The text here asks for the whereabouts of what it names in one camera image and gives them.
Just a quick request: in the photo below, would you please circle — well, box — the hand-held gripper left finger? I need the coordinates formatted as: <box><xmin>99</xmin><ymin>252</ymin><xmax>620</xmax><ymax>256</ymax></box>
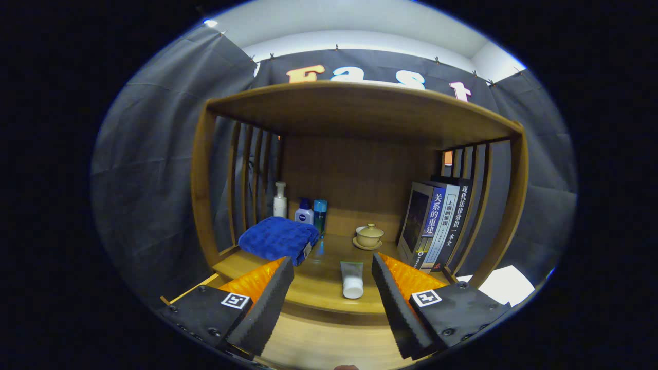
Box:
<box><xmin>156</xmin><ymin>256</ymin><xmax>296</xmax><ymax>358</ymax></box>

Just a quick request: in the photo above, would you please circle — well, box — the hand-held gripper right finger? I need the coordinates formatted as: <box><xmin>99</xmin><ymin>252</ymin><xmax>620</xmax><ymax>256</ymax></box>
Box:
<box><xmin>371</xmin><ymin>252</ymin><xmax>512</xmax><ymax>360</ymax></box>

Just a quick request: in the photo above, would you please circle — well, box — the white squeeze tube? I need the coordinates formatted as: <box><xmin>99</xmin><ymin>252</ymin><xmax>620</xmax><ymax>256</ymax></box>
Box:
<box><xmin>340</xmin><ymin>261</ymin><xmax>364</xmax><ymax>300</ymax></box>

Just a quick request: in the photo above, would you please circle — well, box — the wooden countertop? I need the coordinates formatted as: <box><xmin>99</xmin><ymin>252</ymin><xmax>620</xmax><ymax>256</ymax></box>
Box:
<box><xmin>212</xmin><ymin>234</ymin><xmax>458</xmax><ymax>315</ymax></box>

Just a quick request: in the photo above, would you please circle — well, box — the brown wooden cabinet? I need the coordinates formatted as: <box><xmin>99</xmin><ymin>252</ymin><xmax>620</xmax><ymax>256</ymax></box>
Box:
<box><xmin>190</xmin><ymin>81</ymin><xmax>530</xmax><ymax>314</ymax></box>

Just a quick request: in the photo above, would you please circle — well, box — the blue folded towel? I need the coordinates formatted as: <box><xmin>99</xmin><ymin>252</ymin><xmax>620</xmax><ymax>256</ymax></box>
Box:
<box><xmin>238</xmin><ymin>216</ymin><xmax>320</xmax><ymax>267</ymax></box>

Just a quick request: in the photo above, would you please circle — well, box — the beige lidded tea cup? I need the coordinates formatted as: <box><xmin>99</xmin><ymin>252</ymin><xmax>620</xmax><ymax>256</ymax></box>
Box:
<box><xmin>352</xmin><ymin>223</ymin><xmax>385</xmax><ymax>251</ymax></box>

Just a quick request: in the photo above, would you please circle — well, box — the blue spine book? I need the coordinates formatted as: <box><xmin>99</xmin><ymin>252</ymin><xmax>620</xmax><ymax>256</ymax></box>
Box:
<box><xmin>397</xmin><ymin>181</ymin><xmax>447</xmax><ymax>270</ymax></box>

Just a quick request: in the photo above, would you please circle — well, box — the grey spine book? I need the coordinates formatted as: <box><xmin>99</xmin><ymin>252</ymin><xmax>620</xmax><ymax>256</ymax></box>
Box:
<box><xmin>422</xmin><ymin>182</ymin><xmax>461</xmax><ymax>271</ymax></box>

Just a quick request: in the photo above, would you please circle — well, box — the white bottle with blue cap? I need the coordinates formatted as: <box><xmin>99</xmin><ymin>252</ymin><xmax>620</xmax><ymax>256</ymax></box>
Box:
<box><xmin>295</xmin><ymin>198</ymin><xmax>315</xmax><ymax>225</ymax></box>

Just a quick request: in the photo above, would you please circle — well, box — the white pump bottle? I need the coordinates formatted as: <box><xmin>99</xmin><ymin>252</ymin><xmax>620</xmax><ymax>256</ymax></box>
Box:
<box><xmin>273</xmin><ymin>181</ymin><xmax>288</xmax><ymax>219</ymax></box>

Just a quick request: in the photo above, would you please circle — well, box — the white table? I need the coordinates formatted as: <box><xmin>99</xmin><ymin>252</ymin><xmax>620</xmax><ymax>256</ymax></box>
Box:
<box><xmin>455</xmin><ymin>265</ymin><xmax>536</xmax><ymax>307</ymax></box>

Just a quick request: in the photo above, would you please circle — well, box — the black spine book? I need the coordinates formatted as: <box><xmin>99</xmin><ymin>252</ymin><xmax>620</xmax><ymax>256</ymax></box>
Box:
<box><xmin>432</xmin><ymin>176</ymin><xmax>473</xmax><ymax>273</ymax></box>

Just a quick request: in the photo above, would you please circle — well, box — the clear blue bottle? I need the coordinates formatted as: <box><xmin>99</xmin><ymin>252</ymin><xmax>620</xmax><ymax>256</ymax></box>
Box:
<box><xmin>313</xmin><ymin>199</ymin><xmax>328</xmax><ymax>239</ymax></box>

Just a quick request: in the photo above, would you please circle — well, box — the black backdrop cloth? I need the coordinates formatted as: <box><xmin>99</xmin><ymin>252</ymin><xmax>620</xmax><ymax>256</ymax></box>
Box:
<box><xmin>93</xmin><ymin>23</ymin><xmax>577</xmax><ymax>309</ymax></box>

